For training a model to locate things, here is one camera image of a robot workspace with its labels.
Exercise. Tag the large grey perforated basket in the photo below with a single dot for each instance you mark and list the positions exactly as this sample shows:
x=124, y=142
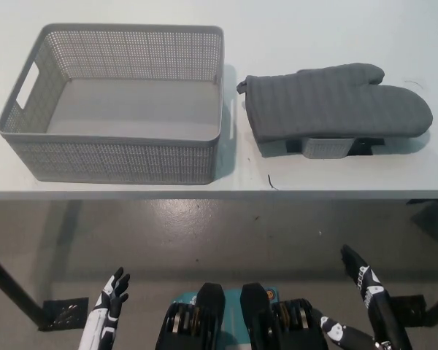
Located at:
x=113, y=160

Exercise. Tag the short black thread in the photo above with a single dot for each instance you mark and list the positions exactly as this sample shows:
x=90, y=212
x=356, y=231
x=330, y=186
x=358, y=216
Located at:
x=270, y=181

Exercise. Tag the thin curved black thread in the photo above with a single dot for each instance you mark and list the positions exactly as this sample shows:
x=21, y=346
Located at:
x=416, y=81

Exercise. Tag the grey quilted oven glove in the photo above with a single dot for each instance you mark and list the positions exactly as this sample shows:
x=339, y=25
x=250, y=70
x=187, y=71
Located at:
x=332, y=105

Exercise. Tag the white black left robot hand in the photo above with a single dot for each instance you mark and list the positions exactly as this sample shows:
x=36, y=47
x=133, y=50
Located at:
x=107, y=302

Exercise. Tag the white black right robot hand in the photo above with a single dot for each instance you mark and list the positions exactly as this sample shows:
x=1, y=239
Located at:
x=383, y=313

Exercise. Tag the small grey plastic tray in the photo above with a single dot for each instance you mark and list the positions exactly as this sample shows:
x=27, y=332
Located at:
x=361, y=147

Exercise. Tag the black robot body teal tops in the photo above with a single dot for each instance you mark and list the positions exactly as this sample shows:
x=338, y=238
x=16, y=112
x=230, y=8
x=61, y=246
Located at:
x=211, y=302

